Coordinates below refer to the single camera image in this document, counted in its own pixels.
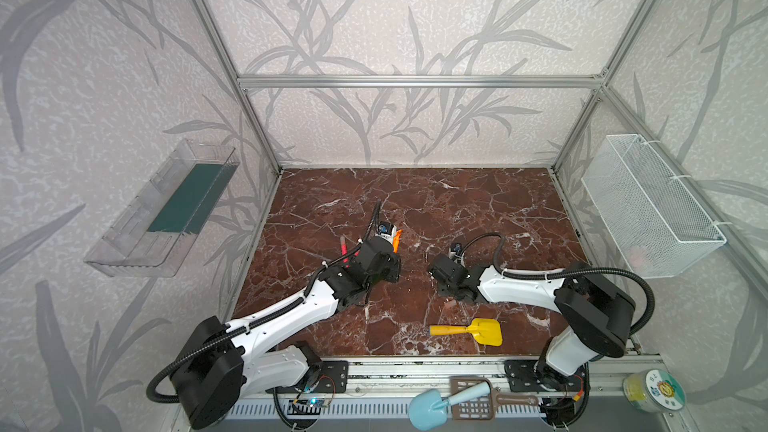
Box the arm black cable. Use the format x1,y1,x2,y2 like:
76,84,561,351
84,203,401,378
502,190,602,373
146,200,385,406
459,232,656,337

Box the light blue toy shovel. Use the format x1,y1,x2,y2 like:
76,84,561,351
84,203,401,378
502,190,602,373
408,382,491,431

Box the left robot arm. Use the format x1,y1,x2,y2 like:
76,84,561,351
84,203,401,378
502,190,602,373
145,233,401,430

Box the small circuit board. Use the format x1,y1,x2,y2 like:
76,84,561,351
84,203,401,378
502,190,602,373
287,397,328,417

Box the brown toy rake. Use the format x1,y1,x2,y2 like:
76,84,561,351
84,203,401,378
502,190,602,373
450,376,541,421

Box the white wire basket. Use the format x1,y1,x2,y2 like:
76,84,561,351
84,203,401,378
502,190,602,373
582,134,727,279

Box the clear plastic wall shelf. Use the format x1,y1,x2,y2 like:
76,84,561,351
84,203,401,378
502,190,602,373
84,139,240,278

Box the pink marker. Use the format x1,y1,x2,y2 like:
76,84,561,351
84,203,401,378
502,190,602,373
340,236,348,262

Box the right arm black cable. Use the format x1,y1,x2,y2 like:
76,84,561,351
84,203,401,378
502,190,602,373
459,232,656,337

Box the orange marker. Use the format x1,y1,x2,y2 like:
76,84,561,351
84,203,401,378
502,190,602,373
392,230,403,253

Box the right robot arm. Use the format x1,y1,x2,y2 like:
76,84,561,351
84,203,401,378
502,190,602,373
428,253,656,390

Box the aluminium front rail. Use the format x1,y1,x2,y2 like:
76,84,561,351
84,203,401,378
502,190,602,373
214,356,666,424

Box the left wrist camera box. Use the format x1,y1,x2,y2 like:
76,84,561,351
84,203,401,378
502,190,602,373
377,221,398,242

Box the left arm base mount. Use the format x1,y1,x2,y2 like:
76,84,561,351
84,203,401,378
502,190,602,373
296,361,350,394

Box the tape roll green label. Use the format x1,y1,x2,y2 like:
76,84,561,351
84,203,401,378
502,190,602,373
622,369,687,413

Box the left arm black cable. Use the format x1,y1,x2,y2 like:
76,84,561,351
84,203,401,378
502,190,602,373
146,200,385,406

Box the yellow toy shovel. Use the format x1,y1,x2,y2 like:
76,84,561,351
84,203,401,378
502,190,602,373
429,318,503,347

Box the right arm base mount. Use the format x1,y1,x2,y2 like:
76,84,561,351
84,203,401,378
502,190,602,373
504,359,587,395

